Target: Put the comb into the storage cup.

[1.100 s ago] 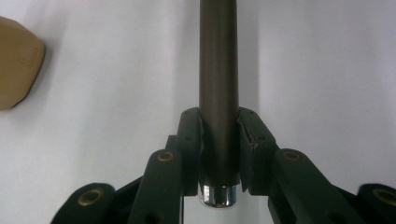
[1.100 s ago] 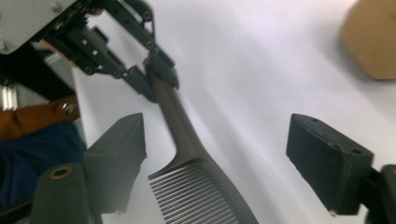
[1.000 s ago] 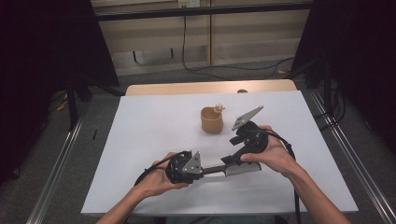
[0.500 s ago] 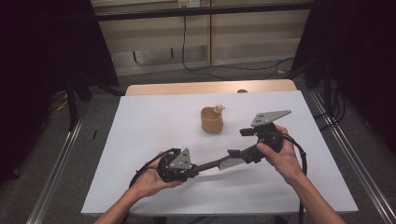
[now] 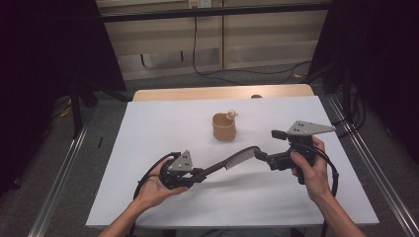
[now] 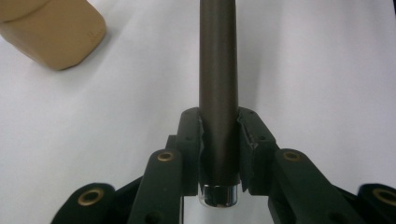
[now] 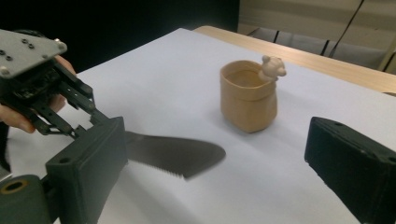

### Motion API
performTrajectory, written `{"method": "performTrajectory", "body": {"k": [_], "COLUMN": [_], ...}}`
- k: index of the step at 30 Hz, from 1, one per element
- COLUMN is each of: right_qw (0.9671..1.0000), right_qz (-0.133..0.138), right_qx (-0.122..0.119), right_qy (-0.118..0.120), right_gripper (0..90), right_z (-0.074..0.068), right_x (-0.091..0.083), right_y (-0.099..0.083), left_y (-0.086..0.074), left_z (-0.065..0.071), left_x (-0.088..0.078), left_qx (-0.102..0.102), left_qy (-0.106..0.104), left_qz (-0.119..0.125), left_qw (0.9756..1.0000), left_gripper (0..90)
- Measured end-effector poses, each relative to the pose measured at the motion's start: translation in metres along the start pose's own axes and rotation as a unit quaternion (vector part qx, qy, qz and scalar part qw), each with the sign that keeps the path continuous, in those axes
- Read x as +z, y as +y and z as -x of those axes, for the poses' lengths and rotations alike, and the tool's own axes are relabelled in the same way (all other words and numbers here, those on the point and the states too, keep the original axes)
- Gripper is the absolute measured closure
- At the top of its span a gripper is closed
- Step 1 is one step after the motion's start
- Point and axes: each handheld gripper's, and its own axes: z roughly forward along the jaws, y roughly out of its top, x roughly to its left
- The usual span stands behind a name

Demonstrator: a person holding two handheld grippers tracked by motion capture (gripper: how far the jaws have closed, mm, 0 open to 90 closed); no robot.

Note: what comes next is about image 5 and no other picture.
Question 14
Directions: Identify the bundle of black cables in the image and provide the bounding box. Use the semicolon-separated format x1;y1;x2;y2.
332;83;369;139

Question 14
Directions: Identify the metal floor rail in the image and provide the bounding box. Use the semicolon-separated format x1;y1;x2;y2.
28;119;92;237
327;96;419;237

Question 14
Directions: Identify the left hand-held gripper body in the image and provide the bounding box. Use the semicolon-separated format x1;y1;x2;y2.
159;150;207;191

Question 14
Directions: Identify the wooden table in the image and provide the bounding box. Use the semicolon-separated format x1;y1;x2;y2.
131;83;315;103

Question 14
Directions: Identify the beige cup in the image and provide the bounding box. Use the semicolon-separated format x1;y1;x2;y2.
211;112;237;142

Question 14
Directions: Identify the black horizontal bar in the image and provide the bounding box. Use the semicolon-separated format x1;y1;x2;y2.
100;3;332;24

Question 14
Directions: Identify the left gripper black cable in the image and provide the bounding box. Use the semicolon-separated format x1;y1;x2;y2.
129;151;182;236

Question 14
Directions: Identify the black curtain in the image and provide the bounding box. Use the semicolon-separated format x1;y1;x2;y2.
0;0;127;198
307;0;419;162

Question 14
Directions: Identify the person's right hand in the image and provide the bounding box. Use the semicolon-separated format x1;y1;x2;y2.
290;135;331;202

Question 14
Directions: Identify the person's left hand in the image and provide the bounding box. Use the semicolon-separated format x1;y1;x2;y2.
135;159;191;209

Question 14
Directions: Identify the long black floor cable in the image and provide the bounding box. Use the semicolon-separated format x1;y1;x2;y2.
192;15;312;85

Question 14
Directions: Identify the white wall socket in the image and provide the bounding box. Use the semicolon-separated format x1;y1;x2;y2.
188;0;212;9

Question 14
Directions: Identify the white table cover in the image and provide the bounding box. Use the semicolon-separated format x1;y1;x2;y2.
85;95;379;229

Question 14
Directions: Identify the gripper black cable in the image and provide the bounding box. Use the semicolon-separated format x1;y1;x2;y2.
129;151;182;236
307;144;340;237

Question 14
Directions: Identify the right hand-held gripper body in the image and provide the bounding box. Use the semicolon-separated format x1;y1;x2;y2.
266;119;337;186

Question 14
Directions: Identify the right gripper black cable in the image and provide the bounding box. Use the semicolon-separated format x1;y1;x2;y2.
307;144;340;237

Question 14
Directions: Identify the black metal stand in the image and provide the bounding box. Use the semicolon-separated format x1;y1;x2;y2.
320;60;355;124
67;78;100;138

